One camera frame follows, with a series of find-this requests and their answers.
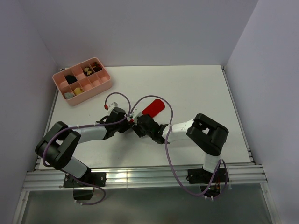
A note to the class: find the black rolled sock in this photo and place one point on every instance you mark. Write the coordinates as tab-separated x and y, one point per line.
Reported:
70	79

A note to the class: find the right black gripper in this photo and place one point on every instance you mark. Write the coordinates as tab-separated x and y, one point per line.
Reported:
136	129

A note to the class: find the dark red-black rolled sock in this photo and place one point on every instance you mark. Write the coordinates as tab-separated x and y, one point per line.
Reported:
96	67

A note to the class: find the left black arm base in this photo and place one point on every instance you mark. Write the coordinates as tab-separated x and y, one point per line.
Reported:
84	187

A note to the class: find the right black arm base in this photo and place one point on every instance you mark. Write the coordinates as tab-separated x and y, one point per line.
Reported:
201	176

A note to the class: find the pink plastic divided organizer box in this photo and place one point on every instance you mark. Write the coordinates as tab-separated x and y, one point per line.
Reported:
92	85

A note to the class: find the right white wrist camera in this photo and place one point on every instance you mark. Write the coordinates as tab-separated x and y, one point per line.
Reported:
134	116

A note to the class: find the red Santa sock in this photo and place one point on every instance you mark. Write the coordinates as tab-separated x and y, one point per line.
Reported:
154	108

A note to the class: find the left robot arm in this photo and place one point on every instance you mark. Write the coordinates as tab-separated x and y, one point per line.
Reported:
58	145

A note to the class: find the yellow rolled sock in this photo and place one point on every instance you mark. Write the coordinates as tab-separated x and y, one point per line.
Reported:
78	91

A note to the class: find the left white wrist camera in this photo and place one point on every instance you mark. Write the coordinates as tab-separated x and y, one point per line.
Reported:
111	106

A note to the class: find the grey rolled sock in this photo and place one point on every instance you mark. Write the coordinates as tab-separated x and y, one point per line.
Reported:
68	95

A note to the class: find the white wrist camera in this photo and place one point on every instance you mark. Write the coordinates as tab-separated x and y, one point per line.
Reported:
134	116
111	106

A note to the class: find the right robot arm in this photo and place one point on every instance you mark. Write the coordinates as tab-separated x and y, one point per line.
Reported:
206	133

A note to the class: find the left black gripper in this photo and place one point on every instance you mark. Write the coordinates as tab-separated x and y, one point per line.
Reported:
126	126

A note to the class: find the brown and cream rolled sock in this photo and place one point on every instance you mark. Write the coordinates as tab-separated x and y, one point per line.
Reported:
88	71

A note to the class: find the aluminium front frame rail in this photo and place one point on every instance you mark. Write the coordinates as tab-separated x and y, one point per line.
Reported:
125	178

